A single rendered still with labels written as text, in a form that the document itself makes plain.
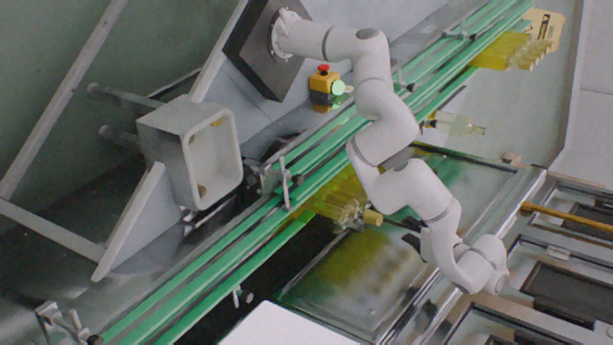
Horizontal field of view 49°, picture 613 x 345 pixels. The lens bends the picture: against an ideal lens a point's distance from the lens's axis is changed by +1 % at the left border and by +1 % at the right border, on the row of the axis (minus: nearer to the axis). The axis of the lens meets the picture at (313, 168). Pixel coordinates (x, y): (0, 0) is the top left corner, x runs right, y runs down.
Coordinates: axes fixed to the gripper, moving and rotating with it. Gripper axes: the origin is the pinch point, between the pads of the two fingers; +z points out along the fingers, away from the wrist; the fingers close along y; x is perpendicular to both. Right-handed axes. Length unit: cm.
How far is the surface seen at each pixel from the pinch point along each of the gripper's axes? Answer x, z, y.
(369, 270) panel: 8.3, 6.8, -12.7
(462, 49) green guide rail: -90, 58, 8
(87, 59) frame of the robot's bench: 38, 99, 32
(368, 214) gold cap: 4.0, 11.0, 1.4
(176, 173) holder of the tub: 44, 37, 21
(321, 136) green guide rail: -1.3, 35.7, 13.8
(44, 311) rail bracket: 85, 18, 16
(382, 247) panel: -0.9, 11.3, -12.5
